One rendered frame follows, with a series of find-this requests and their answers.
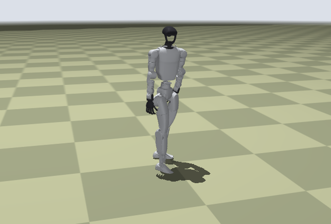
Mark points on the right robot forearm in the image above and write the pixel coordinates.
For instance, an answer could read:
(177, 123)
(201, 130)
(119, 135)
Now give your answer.
(150, 86)

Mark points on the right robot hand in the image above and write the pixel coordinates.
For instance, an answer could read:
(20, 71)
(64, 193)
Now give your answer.
(150, 105)

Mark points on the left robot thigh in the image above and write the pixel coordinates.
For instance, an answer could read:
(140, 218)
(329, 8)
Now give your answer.
(173, 107)

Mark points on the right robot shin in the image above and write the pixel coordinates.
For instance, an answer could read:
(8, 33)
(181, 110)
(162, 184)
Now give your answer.
(161, 145)

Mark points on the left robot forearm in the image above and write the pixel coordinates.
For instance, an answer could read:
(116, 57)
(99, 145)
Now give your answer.
(178, 81)

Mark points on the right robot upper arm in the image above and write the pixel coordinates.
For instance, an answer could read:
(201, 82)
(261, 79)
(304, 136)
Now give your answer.
(152, 55)

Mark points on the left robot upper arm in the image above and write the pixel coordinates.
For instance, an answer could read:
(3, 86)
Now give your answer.
(181, 70)

